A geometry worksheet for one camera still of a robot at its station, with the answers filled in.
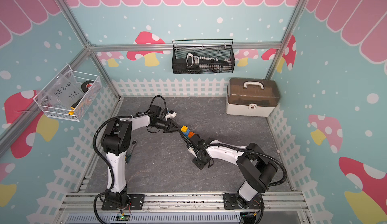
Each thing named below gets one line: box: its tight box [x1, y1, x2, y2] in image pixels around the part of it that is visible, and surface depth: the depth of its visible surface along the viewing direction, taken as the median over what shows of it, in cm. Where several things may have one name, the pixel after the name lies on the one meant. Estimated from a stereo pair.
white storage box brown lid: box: [225, 77, 281, 118], surface depth 102 cm
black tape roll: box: [81, 80, 95, 93], surface depth 81 cm
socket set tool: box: [185, 52, 232, 72], surface depth 91 cm
